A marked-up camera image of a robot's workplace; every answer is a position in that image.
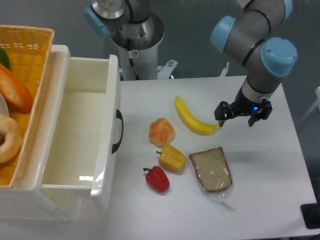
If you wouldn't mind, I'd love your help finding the beige bagel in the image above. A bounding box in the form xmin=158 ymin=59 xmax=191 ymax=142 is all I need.
xmin=0 ymin=114 xmax=22 ymax=164

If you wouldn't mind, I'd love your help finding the round knotted bread roll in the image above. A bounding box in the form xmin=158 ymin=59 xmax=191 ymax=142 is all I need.
xmin=148 ymin=118 xmax=175 ymax=148

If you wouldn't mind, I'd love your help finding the white drawer cabinet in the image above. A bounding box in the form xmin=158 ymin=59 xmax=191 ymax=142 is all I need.
xmin=0 ymin=45 xmax=82 ymax=221

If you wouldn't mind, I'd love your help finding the white plastic drawer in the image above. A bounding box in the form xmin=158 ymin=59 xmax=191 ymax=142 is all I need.
xmin=42 ymin=55 xmax=121 ymax=211

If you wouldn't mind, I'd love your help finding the yellow wicker basket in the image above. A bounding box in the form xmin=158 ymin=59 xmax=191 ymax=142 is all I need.
xmin=0 ymin=25 xmax=55 ymax=189

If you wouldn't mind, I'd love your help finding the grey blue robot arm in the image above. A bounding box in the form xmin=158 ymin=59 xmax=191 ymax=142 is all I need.
xmin=84 ymin=0 xmax=298 ymax=126

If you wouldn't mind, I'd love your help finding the yellow banana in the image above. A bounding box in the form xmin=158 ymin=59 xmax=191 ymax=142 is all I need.
xmin=174 ymin=96 xmax=220 ymax=136

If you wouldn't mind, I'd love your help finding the white table frame bracket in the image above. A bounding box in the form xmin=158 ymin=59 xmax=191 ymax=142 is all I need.
xmin=157 ymin=59 xmax=178 ymax=80

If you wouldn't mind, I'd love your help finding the yellow bell pepper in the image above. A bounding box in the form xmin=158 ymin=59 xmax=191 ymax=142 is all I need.
xmin=156 ymin=144 xmax=187 ymax=172

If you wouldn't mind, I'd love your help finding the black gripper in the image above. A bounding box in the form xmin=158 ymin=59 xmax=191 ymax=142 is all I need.
xmin=214 ymin=88 xmax=273 ymax=127

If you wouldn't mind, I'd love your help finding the orange baguette loaf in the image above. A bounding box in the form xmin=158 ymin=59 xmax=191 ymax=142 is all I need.
xmin=0 ymin=64 xmax=34 ymax=114

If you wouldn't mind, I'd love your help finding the black device at edge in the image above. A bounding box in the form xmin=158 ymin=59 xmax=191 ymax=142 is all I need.
xmin=300 ymin=203 xmax=320 ymax=230

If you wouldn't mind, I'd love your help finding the toast slice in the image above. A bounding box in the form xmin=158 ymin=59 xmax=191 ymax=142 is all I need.
xmin=188 ymin=147 xmax=234 ymax=211

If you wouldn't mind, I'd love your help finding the red bell pepper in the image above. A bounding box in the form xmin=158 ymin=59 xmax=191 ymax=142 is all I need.
xmin=143 ymin=166 xmax=170 ymax=193

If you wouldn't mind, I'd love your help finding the green vegetable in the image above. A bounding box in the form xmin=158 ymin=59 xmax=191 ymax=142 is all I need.
xmin=0 ymin=48 xmax=10 ymax=70

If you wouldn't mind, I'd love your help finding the white plate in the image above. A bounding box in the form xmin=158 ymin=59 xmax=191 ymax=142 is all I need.
xmin=0 ymin=94 xmax=10 ymax=117

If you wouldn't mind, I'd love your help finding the black drawer handle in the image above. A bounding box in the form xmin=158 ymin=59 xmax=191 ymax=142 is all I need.
xmin=111 ymin=109 xmax=124 ymax=154

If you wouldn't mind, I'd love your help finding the white chair frame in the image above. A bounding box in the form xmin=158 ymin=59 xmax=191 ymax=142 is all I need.
xmin=296 ymin=86 xmax=320 ymax=129

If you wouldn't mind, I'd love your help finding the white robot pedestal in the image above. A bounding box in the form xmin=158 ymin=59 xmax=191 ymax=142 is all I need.
xmin=110 ymin=12 xmax=165 ymax=81

